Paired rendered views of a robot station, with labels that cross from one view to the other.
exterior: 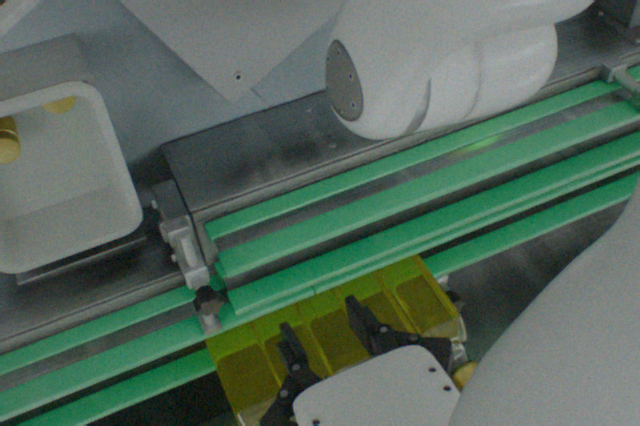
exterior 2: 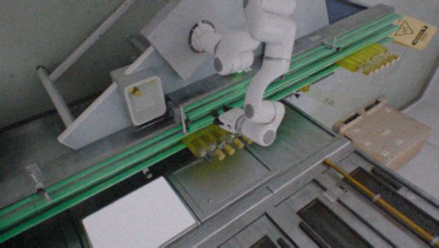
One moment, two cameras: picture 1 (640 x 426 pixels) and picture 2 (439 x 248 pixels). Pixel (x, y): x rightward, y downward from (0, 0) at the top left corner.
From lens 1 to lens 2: 0.75 m
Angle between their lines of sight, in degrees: 11
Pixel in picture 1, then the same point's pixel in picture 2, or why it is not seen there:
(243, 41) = (187, 66)
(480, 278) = not seen: hidden behind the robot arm
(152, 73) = (165, 76)
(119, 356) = (165, 142)
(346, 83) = (219, 64)
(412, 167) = (226, 93)
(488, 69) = (242, 60)
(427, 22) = (233, 50)
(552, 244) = not seen: hidden behind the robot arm
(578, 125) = not seen: hidden behind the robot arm
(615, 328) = (261, 74)
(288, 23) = (196, 61)
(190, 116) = (172, 86)
